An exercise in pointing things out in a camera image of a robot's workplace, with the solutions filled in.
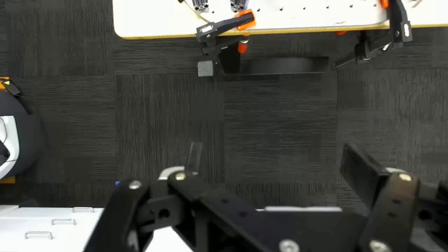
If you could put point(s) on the black orange bar clamp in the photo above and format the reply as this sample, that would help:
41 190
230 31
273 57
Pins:
217 29
396 26

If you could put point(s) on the white perforated table board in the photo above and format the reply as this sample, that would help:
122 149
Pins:
302 22

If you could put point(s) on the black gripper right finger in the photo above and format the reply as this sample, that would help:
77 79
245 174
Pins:
396 211

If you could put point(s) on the black round device white panel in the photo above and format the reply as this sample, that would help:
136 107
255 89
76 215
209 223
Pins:
28 135

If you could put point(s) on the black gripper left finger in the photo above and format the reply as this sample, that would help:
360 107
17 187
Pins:
140 211

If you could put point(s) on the white drawer unit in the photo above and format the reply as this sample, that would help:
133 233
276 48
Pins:
42 229

